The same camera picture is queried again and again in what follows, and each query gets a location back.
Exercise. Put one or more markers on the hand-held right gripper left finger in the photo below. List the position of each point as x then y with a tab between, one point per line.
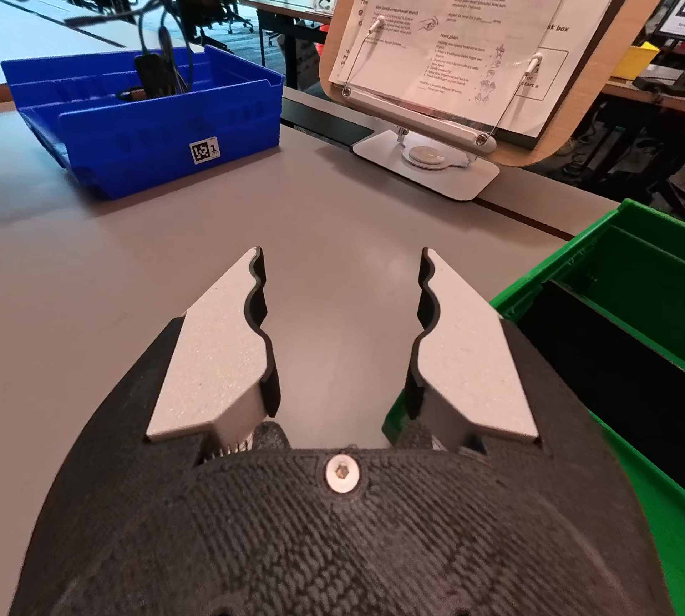
214	359

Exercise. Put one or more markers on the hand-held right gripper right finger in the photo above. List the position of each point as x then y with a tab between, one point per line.
471	359

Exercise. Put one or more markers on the blue plastic bin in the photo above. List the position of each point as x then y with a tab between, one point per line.
139	166

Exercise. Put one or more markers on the green plastic bin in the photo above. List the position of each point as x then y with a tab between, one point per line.
663	519

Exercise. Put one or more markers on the large white instruction sheet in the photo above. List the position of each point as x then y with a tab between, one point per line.
556	75

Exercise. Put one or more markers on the laminated exercise sheet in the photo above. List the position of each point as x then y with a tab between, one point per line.
455	38

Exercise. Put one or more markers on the yellow storage bin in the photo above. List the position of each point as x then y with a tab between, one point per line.
634	62

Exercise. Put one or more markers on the small framed marker sign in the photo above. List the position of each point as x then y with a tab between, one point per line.
675	11

